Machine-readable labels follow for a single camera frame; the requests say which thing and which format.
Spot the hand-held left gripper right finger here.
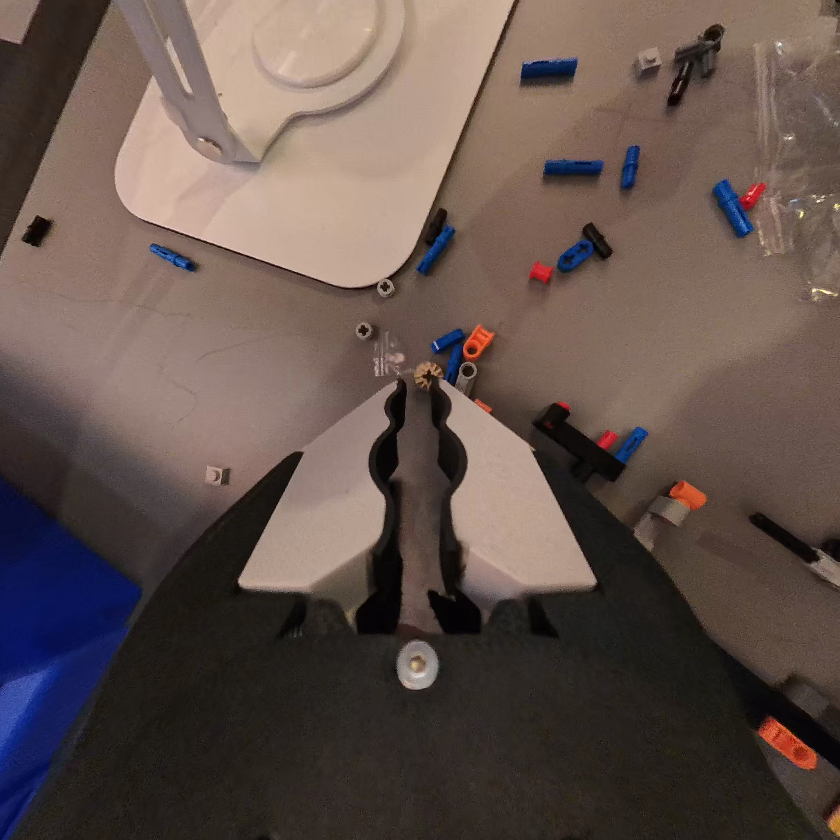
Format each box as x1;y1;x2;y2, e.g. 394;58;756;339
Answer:
428;378;599;634

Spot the white stand base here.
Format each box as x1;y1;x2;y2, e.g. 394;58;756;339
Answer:
113;0;519;290

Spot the black lego chassis frame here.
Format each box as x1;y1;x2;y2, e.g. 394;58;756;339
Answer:
532;402;840;831

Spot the black and blue lego piece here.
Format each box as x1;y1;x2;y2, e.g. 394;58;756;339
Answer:
556;222;614;274

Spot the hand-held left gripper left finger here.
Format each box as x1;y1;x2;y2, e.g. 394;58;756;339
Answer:
237;378;408;634

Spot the clear lego piece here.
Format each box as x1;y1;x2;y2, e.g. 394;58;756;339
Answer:
373;331;404;378

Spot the clear plastic bag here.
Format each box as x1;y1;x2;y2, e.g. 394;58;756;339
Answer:
751;36;840;303

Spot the blue plastic bin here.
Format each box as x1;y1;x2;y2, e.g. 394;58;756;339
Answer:
0;476;143;821

